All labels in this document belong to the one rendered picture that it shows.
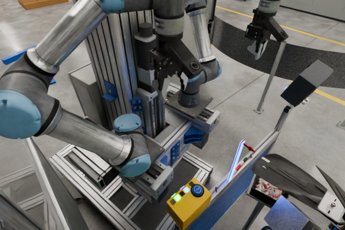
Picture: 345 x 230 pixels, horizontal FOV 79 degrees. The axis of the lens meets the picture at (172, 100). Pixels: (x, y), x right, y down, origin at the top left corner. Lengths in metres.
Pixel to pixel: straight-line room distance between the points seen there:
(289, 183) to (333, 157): 1.97
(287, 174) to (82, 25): 0.85
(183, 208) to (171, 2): 0.71
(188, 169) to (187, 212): 1.11
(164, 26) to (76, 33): 0.25
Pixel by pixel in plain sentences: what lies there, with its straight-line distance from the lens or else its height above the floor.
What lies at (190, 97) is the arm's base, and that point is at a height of 1.11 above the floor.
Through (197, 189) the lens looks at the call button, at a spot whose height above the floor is 1.08.
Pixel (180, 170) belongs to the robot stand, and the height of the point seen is 0.21.
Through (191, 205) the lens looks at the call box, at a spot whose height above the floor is 1.07.
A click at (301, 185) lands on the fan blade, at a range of 0.92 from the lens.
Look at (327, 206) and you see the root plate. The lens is 0.92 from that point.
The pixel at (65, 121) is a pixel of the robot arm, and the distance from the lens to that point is 0.66.
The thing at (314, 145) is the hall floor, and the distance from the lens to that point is 2.86.
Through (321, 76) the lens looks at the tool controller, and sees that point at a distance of 1.45.
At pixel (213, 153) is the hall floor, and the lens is 2.36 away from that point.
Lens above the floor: 1.90
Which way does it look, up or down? 41 degrees down
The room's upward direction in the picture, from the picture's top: straight up
